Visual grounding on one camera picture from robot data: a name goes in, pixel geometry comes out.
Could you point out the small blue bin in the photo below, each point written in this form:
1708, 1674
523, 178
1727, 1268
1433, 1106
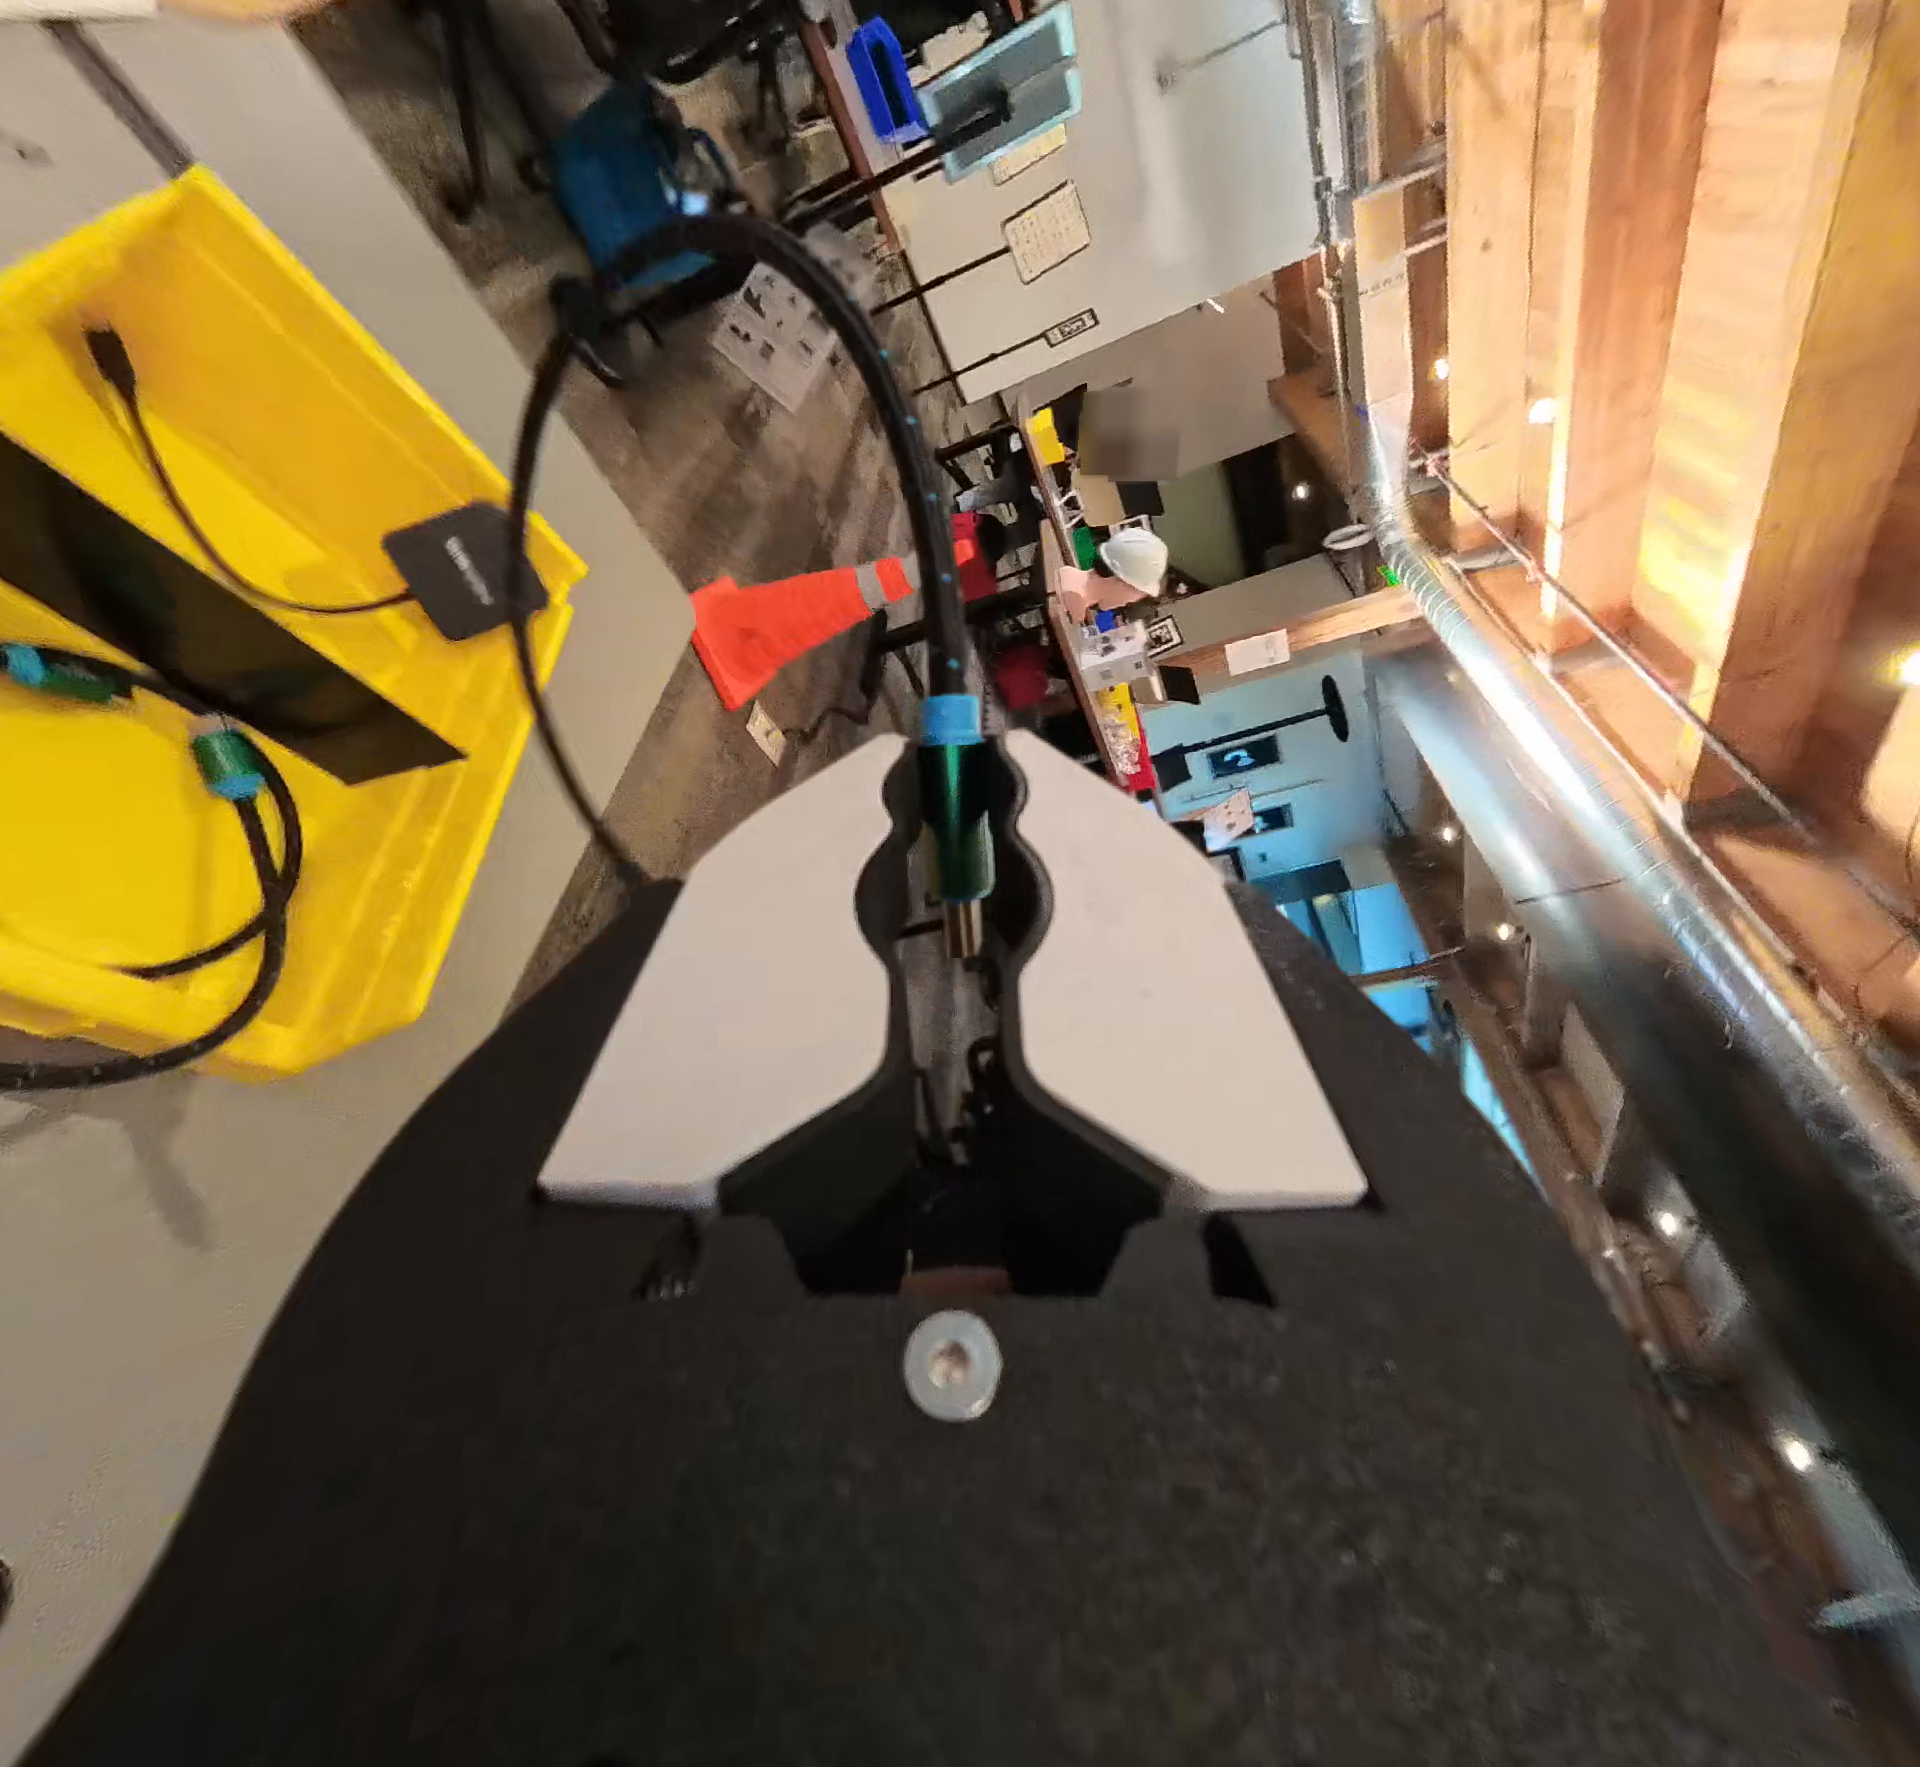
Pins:
879, 81

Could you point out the grey desk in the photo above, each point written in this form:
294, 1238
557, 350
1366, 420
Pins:
121, 1348

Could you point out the black bin divider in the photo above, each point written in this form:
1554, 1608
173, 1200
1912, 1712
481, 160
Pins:
181, 628

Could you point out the orange traffic cone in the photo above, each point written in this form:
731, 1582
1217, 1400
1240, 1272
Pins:
765, 634

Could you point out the metal duct pipe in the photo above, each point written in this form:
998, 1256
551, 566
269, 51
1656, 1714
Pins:
1501, 658

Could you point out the black USB hub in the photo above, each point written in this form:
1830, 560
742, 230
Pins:
464, 568

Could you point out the yellow plastic bin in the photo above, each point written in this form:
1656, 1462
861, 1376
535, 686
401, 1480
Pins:
300, 416

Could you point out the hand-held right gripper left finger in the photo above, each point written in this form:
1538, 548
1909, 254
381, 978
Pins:
735, 1018

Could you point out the light blue board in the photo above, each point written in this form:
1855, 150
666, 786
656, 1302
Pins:
998, 95

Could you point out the blue bag cart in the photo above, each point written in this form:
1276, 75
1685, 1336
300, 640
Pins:
630, 184

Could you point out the white hard hat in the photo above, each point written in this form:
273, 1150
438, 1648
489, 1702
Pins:
1137, 560

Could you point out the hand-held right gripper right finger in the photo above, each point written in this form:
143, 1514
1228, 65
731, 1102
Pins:
1184, 1018

